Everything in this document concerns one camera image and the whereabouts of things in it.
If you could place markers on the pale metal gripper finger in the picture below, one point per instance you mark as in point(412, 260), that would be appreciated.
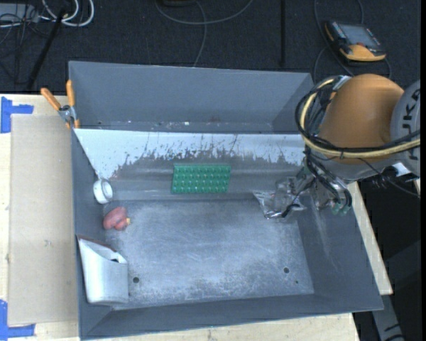
point(270, 204)
point(287, 187)

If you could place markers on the grey metal bin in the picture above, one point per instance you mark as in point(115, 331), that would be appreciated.
point(213, 247)

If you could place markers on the dark green flat block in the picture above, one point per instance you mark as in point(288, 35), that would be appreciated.
point(201, 178)

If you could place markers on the pink toy food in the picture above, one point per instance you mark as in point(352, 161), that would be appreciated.
point(114, 219)

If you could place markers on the white open box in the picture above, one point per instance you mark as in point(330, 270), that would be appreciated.
point(104, 279)

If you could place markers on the pale wood flat board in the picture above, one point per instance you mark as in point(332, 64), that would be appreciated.
point(39, 219)

